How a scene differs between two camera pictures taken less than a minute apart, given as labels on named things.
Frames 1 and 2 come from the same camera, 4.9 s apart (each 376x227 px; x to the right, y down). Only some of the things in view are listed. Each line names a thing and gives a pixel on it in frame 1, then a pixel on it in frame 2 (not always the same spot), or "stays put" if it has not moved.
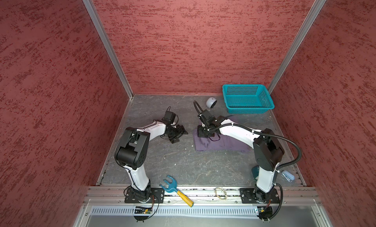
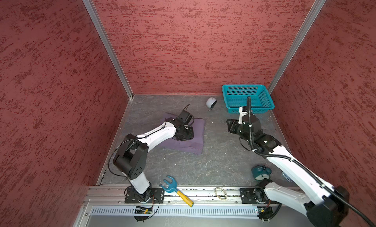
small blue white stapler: (288, 176) stays put
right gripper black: (200, 133) → (233, 123)
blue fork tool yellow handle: (172, 186) stays put
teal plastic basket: (247, 99) stays put
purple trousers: (223, 143) → (194, 145)
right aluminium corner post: (318, 4) stays put
